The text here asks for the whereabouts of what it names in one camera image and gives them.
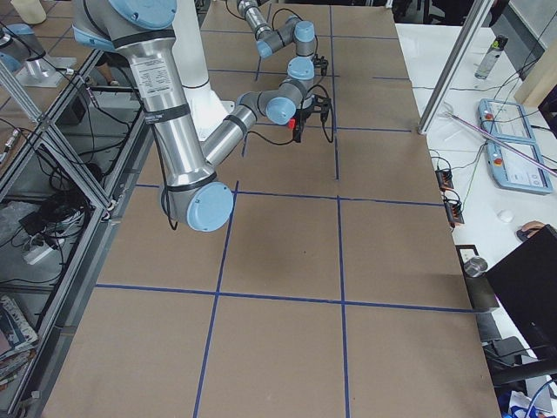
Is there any teach pendant near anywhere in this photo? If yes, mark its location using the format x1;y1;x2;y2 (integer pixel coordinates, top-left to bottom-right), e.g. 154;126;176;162
487;140;554;195

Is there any red cube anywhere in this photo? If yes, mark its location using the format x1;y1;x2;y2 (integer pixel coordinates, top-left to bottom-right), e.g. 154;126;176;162
287;118;298;130

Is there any reacher grabber stick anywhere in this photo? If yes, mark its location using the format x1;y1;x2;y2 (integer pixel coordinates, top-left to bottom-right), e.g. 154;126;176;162
439;111;556;177

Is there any black cable connector left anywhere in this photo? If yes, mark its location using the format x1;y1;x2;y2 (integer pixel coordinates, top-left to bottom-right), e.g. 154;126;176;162
435;168;454;192

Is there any black cable connector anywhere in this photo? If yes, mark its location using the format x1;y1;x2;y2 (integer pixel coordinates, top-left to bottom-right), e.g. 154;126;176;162
435;168;454;192
443;197;465;226

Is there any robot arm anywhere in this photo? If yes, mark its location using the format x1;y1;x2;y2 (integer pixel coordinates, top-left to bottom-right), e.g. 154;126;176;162
73;1;317;232
236;0;329;77

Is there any aluminium frame post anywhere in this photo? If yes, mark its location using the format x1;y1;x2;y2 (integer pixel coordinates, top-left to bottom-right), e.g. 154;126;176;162
418;0;494;135

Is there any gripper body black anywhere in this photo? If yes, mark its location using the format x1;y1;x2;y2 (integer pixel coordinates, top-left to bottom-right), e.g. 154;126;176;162
300;84;332;119
313;54;328;74

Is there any black cable connector right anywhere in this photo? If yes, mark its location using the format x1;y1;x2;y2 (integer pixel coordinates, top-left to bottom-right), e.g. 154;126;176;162
443;197;465;226

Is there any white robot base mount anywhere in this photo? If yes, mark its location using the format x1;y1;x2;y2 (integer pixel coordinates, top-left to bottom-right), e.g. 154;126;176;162
172;0;234;141

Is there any silver metal cup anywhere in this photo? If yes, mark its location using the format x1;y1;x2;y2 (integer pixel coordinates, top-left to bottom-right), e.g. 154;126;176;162
463;256;488;278

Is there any black computer monitor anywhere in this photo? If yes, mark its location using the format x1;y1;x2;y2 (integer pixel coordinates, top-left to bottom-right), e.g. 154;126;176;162
487;226;556;360

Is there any teach pendant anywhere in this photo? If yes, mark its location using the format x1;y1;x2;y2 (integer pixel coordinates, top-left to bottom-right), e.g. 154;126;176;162
478;98;535;142
487;140;554;195

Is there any teach pendant far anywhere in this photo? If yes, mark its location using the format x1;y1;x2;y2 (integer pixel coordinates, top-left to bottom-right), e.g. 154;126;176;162
478;98;535;142

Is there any white power strip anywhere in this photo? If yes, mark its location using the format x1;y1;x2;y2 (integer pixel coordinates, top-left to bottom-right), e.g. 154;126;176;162
23;240;64;266

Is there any clear water bottle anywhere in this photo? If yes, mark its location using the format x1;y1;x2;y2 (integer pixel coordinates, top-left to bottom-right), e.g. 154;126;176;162
474;35;508;79

